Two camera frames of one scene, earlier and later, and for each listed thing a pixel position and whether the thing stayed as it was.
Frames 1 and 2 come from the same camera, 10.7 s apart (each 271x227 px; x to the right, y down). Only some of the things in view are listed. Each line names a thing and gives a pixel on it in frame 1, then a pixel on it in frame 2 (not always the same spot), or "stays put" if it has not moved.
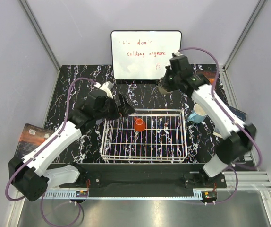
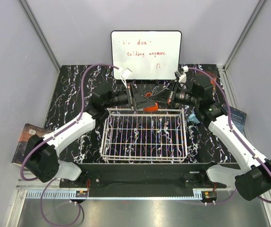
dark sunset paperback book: x=32 y=135 stays put
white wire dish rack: x=164 y=140 stays put
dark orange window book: x=210 y=75 stays put
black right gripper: x=164 y=84 → x=168 y=95
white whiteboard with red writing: x=142 y=55 stays put
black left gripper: x=124 y=109 → x=135 y=100
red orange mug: x=139 y=124 → x=151 y=109
